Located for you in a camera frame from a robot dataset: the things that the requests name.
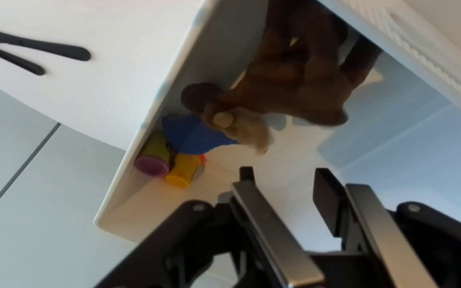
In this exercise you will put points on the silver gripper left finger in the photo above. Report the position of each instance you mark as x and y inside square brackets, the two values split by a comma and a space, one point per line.
[273, 233]

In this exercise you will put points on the short black plastic fork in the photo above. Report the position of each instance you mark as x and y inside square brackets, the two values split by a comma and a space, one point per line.
[12, 57]

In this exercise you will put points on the yellow play dough can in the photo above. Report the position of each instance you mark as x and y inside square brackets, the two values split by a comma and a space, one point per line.
[184, 169]

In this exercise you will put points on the brown moose toy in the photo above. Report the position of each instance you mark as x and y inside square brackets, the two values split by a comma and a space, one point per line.
[300, 68]

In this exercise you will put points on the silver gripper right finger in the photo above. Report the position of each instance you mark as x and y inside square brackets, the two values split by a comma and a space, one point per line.
[380, 240]

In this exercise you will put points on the blue cloth piece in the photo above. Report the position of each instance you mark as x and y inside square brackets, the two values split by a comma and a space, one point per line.
[193, 132]

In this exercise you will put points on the purple play dough can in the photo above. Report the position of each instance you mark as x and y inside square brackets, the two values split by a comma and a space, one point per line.
[153, 156]

